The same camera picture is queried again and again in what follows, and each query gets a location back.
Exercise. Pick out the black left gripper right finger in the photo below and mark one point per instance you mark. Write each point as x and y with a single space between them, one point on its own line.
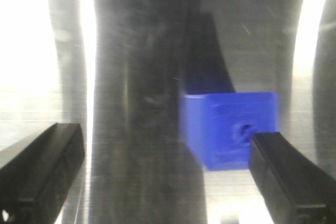
295 190

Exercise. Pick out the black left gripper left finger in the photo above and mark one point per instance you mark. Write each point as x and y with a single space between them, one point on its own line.
37 173

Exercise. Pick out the blue plastic block part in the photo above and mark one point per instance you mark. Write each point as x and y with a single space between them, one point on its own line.
218 127

